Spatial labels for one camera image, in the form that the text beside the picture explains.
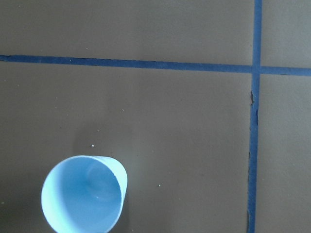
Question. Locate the light blue cup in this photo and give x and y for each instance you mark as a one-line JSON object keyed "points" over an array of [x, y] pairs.
{"points": [[84, 194]]}

